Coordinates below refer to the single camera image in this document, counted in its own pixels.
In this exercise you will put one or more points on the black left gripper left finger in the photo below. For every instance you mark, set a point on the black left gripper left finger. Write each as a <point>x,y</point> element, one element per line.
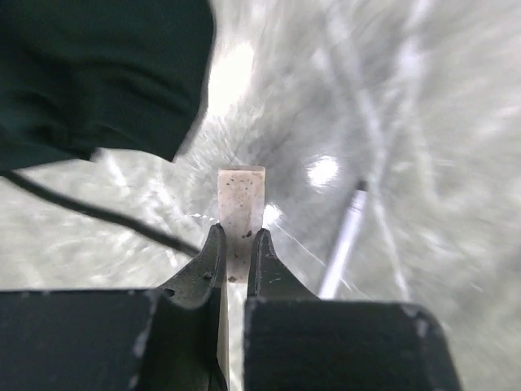
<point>165,338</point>

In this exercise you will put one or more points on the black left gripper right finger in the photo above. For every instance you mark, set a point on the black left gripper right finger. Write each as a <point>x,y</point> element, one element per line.
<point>293,340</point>

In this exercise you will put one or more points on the white black tip pen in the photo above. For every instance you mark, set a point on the white black tip pen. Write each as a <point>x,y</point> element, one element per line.
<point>349,230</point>

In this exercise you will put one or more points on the beige eraser block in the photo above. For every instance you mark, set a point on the beige eraser block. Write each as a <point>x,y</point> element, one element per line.
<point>241,206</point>

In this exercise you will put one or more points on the black cloth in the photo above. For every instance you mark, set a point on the black cloth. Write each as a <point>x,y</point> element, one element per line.
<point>77,76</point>

